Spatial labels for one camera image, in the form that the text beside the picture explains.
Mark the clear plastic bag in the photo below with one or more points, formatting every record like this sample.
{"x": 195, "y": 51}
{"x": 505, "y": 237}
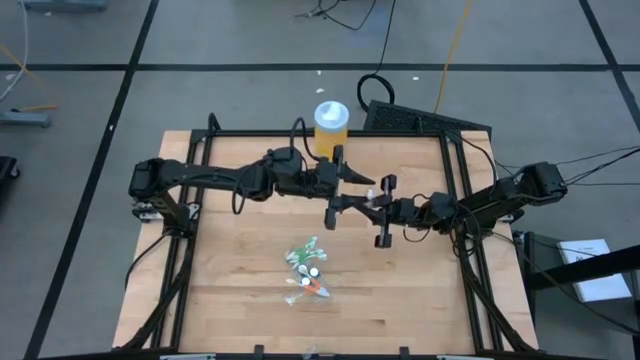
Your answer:
{"x": 316, "y": 301}

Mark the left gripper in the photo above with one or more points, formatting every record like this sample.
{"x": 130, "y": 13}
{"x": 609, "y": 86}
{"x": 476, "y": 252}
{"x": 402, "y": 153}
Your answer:
{"x": 322, "y": 182}

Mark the black metal beam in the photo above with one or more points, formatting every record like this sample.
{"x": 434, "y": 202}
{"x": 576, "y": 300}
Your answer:
{"x": 590, "y": 267}

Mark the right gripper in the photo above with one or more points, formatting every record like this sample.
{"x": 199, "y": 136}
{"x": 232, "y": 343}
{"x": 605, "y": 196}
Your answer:
{"x": 405, "y": 212}

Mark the grey metal foot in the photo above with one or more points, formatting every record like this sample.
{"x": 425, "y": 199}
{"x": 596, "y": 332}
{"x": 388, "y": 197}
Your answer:
{"x": 65, "y": 5}
{"x": 25, "y": 119}

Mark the black caster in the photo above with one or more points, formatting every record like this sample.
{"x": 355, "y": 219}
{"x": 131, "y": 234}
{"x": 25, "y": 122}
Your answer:
{"x": 6, "y": 167}

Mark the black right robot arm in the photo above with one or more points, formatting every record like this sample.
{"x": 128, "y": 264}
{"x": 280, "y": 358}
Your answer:
{"x": 500, "y": 197}

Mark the small white cap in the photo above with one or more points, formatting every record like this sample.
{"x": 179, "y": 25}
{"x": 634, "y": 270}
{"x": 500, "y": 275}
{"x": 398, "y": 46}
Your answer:
{"x": 314, "y": 272}

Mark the white booklet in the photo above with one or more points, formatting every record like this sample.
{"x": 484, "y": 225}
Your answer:
{"x": 600, "y": 290}

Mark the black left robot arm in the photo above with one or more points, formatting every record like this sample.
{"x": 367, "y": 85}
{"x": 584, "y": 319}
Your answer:
{"x": 200, "y": 175}

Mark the yellow canister with white lid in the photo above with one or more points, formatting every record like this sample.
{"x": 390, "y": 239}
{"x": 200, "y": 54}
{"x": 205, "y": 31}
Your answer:
{"x": 331, "y": 125}

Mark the black aluminium table frame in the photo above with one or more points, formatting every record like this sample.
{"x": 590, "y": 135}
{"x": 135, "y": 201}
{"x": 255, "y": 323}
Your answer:
{"x": 400, "y": 133}

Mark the black floor box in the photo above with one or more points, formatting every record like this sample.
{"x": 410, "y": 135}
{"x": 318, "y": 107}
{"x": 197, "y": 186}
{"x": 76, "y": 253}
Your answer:
{"x": 537, "y": 242}

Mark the black perforated computer case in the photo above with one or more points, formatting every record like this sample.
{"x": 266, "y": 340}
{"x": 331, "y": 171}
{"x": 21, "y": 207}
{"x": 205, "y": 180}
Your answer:
{"x": 400, "y": 117}

